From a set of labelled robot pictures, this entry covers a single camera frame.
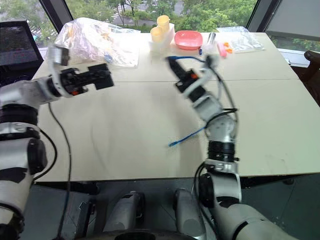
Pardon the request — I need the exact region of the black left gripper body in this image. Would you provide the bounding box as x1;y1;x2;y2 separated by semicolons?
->
59;67;89;95

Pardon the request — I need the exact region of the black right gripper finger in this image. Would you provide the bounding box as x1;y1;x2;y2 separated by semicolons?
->
169;57;189;76
166;57;185;81

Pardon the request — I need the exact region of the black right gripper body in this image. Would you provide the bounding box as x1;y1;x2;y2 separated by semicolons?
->
174;69;202;95

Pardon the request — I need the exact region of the blue Ethernet cable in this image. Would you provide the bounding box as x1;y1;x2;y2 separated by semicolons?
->
167;55;208;148

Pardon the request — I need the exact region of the white cup holder box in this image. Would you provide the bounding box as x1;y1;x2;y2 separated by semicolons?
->
148;22;176;55

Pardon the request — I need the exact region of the pink plastic bowl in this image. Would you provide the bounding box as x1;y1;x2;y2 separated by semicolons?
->
174;30;204;51

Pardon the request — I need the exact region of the clear plastic bag with items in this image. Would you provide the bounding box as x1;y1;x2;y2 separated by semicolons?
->
53;17;141;68

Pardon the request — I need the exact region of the yellow plastic cup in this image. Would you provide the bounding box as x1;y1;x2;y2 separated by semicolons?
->
150;26;165;43
156;14;171;32

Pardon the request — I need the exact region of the silver metal cylinder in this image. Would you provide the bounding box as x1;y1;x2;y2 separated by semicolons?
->
206;32;217;50

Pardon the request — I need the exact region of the pink plastic stick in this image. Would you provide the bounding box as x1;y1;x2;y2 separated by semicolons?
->
216;41;227;58

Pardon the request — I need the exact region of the black mesh screen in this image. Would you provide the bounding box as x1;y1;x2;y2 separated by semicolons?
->
0;20;45;87

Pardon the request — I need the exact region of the black window pillar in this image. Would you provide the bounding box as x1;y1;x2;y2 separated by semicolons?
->
38;0;75;34

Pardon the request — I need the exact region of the flat clear plastic bag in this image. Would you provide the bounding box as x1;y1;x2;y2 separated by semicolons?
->
216;25;266;54

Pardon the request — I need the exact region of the grey window roller blind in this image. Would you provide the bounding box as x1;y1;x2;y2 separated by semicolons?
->
246;0;320;42

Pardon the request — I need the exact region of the dark brown wooden chair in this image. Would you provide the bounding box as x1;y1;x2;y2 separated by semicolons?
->
291;49;320;107

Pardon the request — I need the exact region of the grey rounded robot leg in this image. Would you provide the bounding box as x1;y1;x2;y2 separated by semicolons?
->
173;187;209;239
102;190;146;234

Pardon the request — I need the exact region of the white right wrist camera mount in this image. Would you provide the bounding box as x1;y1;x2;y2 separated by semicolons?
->
183;53;222;97

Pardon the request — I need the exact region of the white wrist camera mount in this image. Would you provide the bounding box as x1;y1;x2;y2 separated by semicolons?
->
46;44;88;99
183;53;222;97

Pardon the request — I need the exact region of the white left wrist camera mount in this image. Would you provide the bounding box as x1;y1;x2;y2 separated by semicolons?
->
46;44;88;99

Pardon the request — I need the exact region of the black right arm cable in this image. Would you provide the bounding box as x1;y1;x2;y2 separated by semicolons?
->
197;66;240;163

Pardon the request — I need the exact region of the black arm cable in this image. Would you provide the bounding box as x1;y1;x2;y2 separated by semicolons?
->
32;102;74;240
197;66;240;163

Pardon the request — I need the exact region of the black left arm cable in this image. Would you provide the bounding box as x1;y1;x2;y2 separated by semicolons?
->
32;102;74;240

